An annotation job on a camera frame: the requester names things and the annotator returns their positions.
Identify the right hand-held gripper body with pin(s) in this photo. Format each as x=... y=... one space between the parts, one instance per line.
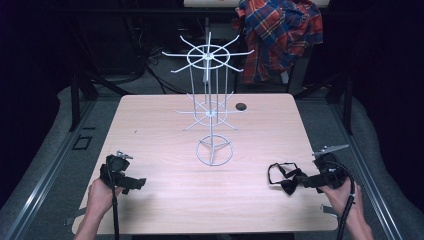
x=333 y=173

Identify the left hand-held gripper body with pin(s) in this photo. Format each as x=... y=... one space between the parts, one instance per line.
x=116 y=165

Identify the black bow tie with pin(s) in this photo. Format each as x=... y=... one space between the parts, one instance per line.
x=289 y=186

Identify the person's left hand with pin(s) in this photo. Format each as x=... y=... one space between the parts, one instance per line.
x=100 y=198

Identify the person's right hand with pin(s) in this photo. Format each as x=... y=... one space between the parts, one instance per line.
x=345 y=201

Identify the black metal stand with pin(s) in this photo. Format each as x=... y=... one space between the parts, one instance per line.
x=75 y=100
x=348 y=103

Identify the red blue plaid shirt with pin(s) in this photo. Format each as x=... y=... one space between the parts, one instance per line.
x=280 y=36

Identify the white panel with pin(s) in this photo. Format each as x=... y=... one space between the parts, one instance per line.
x=210 y=2

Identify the grey table bracket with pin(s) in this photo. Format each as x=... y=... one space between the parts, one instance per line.
x=75 y=216
x=328 y=210

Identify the aluminium floor rail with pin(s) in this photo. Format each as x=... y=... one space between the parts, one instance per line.
x=43 y=186
x=370 y=186

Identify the black rectangular floor frame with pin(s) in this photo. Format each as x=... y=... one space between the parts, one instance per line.
x=75 y=143

